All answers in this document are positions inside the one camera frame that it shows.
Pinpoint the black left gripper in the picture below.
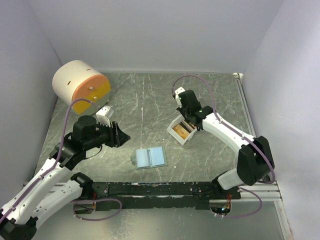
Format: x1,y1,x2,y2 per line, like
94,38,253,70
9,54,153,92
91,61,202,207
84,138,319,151
83,118,131,150

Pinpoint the green card holder wallet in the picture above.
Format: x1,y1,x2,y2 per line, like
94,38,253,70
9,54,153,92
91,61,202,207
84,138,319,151
130,146,168,170

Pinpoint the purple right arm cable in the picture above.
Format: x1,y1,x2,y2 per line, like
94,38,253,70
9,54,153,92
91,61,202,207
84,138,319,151
171,74,277,185

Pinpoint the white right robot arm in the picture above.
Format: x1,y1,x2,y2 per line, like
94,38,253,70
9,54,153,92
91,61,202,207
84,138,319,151
173,87,275,199

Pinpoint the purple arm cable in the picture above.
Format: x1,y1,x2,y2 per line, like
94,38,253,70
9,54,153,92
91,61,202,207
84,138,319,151
171,74,277,185
0,98,102,221

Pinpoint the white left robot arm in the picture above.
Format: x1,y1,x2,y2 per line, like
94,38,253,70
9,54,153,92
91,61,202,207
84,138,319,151
0,115,130,240

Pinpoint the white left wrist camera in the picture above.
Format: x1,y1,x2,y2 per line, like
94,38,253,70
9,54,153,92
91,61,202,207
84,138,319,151
95,105,115,127

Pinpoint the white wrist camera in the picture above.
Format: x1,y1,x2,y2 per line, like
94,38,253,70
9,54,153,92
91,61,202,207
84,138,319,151
171,87,186,99
95,105,115,127

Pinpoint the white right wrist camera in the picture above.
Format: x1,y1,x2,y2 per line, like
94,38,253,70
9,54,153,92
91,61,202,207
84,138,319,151
171,87,186,99

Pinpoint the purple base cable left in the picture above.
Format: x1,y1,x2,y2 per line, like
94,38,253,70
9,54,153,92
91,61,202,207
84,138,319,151
67,198,123,222

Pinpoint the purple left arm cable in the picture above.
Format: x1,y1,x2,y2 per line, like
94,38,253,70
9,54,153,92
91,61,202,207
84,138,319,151
0,98,102,221

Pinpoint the white plastic card tray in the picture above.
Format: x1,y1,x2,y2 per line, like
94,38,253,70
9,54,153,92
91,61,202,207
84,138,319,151
166,115,197,146

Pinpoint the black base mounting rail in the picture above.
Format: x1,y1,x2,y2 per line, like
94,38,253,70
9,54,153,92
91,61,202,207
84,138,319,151
76,181,241,211

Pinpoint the stack of cards in tray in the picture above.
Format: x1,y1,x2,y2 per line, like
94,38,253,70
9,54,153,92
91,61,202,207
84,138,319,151
173,120,196,140

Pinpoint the round white drawer cabinet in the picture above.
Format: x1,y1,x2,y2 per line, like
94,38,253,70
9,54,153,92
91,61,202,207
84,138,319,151
52,60,111,107

